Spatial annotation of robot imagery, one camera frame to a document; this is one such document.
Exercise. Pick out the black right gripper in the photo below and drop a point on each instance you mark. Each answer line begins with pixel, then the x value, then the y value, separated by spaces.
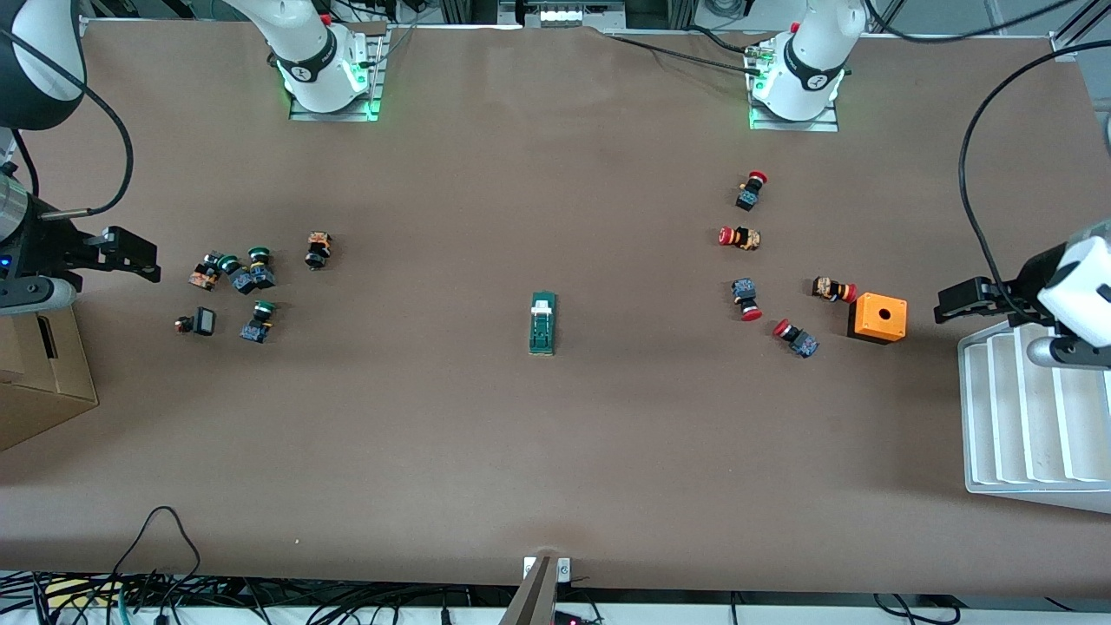
pixel 48 246

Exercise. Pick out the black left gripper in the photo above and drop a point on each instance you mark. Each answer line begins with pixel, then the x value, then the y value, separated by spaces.
pixel 1008 294

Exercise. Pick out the orange box with hole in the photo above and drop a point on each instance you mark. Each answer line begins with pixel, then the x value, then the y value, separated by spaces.
pixel 892 325

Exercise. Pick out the green button blue block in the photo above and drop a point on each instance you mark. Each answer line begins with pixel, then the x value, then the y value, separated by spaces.
pixel 259 323
pixel 236 271
pixel 260 269

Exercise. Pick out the red button orange block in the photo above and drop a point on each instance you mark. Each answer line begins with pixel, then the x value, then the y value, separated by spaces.
pixel 831 288
pixel 742 237

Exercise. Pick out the white stepped tray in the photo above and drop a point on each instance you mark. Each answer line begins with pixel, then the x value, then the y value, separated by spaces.
pixel 1015 434

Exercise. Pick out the brown cardboard box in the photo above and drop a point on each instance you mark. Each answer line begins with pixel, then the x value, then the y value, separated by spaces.
pixel 43 391

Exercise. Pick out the red button blue block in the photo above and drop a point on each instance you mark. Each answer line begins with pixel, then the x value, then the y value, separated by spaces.
pixel 746 295
pixel 798 338

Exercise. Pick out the red button black block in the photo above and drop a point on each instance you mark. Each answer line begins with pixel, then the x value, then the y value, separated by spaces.
pixel 750 193

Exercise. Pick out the yellow label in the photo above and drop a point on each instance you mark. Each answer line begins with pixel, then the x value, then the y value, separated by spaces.
pixel 74 590

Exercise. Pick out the metal fixture with white lights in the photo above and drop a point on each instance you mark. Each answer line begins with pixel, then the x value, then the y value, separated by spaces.
pixel 564 15

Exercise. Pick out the black switch with red knob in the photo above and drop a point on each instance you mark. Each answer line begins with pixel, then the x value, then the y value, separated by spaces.
pixel 205 322

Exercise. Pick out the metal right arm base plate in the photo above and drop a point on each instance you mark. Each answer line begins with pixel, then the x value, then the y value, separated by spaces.
pixel 334 115

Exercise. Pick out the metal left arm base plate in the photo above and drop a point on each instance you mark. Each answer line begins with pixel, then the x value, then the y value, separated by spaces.
pixel 794 125

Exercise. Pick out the aluminium frame rail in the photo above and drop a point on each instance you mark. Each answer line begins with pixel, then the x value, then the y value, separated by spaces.
pixel 1076 30

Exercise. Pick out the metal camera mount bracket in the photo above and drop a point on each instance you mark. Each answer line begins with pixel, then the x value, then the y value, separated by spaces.
pixel 534 599

